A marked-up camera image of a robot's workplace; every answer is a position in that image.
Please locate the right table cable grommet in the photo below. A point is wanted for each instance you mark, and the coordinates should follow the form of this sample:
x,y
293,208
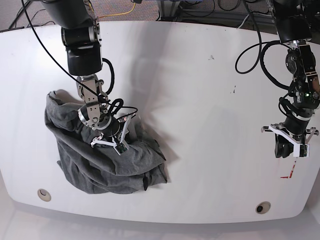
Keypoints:
x,y
263,207

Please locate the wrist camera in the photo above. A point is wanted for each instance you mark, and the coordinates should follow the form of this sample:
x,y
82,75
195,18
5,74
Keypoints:
x,y
121,147
301,150

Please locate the table cable grommet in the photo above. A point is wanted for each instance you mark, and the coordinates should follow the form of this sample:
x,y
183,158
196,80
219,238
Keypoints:
x,y
263,207
44,195

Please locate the left table cable grommet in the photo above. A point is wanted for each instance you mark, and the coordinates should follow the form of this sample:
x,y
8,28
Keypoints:
x,y
44,195

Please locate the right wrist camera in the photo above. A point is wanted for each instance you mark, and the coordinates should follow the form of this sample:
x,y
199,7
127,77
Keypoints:
x,y
121,147

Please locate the grey t-shirt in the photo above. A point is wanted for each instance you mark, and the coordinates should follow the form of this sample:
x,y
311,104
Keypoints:
x,y
99,169

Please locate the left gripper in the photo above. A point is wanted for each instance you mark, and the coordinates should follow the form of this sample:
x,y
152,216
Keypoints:
x,y
290,132

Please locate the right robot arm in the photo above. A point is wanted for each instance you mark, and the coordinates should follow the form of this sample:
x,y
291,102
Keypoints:
x,y
94,75

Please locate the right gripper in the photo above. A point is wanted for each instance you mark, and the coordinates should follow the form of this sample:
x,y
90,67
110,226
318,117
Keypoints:
x,y
112,131

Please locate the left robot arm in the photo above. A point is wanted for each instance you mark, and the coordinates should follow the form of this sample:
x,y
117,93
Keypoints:
x,y
294,21

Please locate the aluminium frame stand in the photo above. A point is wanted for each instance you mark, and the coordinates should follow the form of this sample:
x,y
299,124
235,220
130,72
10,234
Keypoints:
x,y
168,10

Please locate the red tape rectangle marking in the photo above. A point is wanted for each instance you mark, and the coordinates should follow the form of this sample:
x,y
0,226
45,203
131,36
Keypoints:
x,y
287,169

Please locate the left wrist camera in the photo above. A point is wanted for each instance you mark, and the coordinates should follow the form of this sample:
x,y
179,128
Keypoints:
x,y
301,150

